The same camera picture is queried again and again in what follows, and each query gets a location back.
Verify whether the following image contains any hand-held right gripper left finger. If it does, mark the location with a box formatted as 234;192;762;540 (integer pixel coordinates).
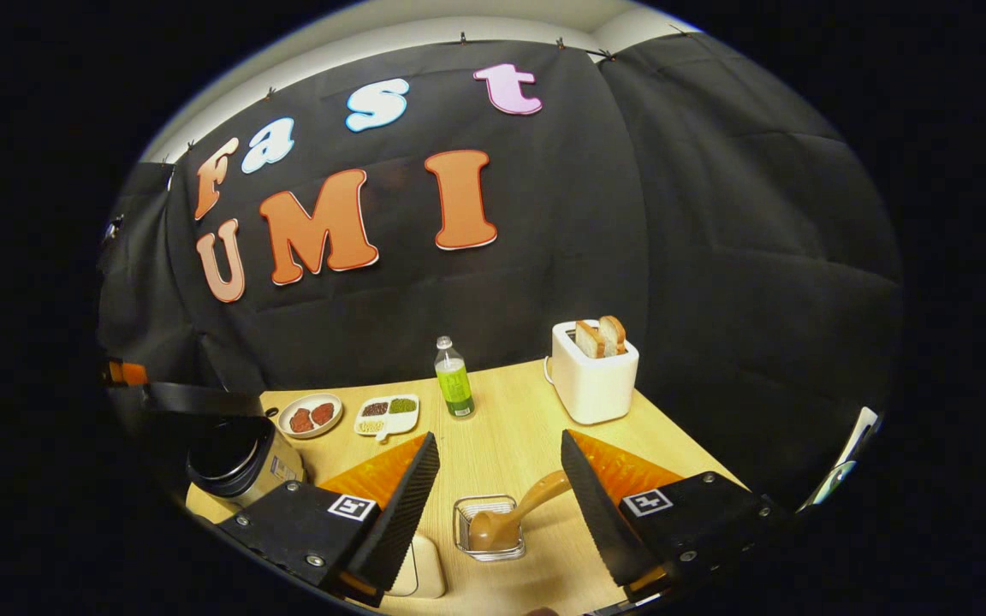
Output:
217;432;442;610

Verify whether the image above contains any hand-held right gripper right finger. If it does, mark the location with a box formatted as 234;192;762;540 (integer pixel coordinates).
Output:
560;429;793;604

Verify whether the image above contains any metal wire chopstick holder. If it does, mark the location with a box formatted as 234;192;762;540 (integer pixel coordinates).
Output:
454;495;527;563

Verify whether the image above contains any brown wooden spoon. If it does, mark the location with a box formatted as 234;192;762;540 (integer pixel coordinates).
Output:
468;470;575;553

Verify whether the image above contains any black and silver rice cooker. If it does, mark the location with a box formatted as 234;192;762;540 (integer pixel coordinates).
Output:
142;382;306;508

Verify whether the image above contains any clear plastic container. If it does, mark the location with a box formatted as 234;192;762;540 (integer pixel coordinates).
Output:
385;532;448;600

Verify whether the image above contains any white divided dish with beans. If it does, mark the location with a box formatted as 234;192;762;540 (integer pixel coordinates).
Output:
353;394;420;444

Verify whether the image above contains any white toaster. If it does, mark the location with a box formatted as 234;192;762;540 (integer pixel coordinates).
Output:
543;321;640;426

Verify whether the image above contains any green label clear bottle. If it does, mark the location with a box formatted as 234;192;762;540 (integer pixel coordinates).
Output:
434;336;476;420

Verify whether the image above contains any round white plate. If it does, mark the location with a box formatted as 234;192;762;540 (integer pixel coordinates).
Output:
277;393;344;441

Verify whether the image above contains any black backdrop cloth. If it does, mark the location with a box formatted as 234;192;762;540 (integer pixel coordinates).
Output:
98;34;903;514

